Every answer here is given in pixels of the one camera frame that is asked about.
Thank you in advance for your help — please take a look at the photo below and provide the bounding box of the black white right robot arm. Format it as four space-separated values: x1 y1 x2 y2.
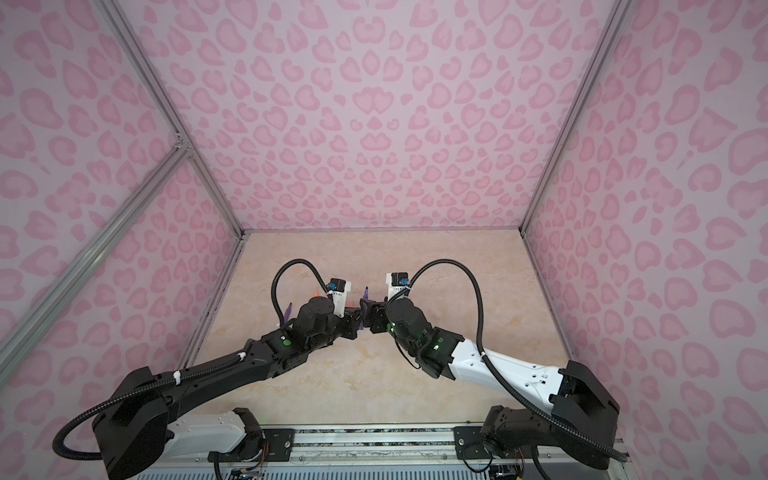
353 298 628 470

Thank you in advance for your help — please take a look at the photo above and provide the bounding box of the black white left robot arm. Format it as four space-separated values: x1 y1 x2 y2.
92 297 372 479

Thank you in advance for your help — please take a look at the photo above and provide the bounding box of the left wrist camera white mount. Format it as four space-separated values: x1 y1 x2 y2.
326 277 351 318

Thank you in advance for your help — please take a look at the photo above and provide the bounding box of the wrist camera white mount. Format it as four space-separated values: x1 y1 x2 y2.
326 277 351 318
385 272 410 302

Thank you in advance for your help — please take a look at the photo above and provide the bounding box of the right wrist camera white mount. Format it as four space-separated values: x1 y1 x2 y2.
385 272 410 302

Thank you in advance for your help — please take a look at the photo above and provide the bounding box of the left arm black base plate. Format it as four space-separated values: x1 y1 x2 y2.
207 428 296 463

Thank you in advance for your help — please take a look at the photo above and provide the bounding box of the aluminium front rail frame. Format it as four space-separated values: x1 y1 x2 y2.
138 423 637 479

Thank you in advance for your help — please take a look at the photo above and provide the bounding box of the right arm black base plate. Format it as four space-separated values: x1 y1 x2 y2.
452 424 493 461

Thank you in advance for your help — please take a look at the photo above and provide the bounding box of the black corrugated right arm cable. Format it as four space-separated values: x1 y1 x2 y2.
407 258 629 464

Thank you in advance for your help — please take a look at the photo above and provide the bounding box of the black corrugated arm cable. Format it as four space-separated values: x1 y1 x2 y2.
52 258 330 462
407 258 629 464

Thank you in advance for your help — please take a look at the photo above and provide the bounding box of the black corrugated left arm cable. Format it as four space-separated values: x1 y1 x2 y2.
52 258 330 462

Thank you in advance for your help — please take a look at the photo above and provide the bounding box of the diagonal aluminium wall strut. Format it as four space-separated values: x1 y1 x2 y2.
1 140 189 385

